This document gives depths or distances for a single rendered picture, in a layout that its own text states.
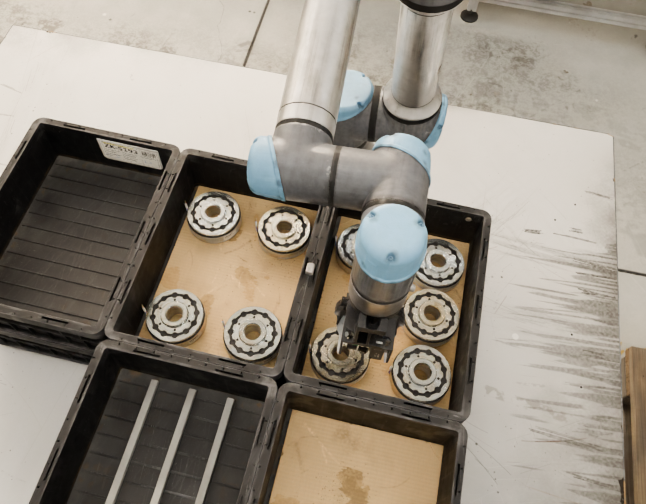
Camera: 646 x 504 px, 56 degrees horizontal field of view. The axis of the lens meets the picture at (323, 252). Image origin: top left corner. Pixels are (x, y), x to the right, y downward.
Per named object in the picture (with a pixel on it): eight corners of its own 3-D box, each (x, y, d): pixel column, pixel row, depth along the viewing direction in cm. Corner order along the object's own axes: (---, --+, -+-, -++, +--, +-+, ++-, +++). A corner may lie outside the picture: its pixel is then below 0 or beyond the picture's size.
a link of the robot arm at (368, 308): (355, 245, 76) (420, 256, 75) (352, 262, 80) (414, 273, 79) (346, 299, 72) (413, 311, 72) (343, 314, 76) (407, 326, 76)
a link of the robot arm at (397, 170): (346, 120, 74) (330, 194, 69) (438, 132, 73) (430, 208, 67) (345, 160, 81) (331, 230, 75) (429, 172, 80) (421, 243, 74)
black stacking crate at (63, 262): (58, 154, 129) (38, 118, 119) (191, 182, 127) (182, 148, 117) (-36, 322, 110) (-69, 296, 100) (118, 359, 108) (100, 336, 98)
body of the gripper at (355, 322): (335, 354, 86) (341, 322, 75) (345, 300, 90) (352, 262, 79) (389, 365, 85) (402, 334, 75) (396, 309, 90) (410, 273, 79)
